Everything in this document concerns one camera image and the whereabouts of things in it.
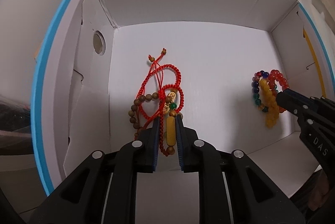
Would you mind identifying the yellow bead bracelet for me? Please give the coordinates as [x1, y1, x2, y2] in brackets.
[259, 78, 281, 129]

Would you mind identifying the red bead bracelet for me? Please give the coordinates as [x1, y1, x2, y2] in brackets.
[266, 69, 290, 113]

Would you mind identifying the multicolour bead bracelet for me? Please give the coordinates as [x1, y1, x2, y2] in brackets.
[251, 70, 270, 113]

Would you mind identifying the brown wooden bead bracelet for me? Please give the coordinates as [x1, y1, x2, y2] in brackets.
[128, 92, 179, 140]

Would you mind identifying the red cord bracelet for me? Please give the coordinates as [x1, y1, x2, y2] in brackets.
[134, 63, 185, 157]
[136, 48, 179, 120]

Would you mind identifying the person's right hand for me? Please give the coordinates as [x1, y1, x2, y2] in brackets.
[308, 170, 329, 211]

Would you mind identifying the white cardboard box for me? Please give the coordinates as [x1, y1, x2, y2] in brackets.
[31, 0, 334, 196]

